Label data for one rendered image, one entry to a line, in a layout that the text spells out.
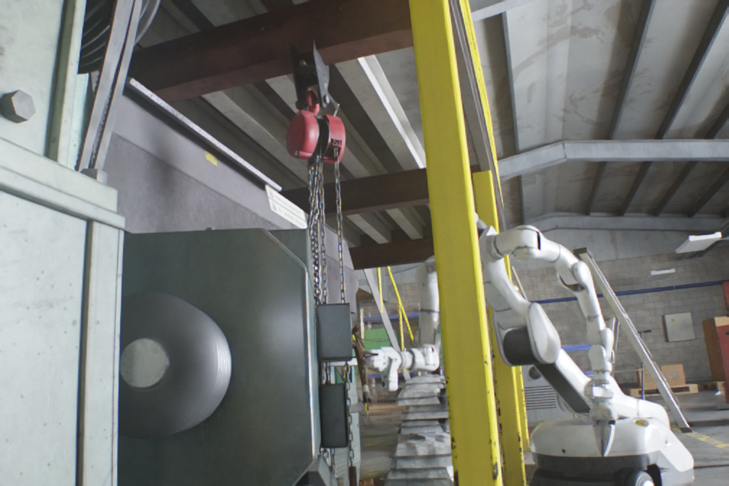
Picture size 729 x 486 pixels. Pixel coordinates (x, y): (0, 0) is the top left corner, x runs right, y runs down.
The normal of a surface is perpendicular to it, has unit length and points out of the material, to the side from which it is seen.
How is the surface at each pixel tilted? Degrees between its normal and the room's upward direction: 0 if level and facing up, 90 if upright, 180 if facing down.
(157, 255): 90
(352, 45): 180
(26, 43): 90
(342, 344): 90
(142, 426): 90
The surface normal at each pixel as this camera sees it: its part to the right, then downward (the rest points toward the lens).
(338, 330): 0.03, -0.25
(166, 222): 0.95, -0.13
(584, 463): -0.70, -0.15
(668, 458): 0.55, -0.24
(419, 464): -0.18, -0.63
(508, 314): -0.57, 0.59
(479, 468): -0.31, -0.22
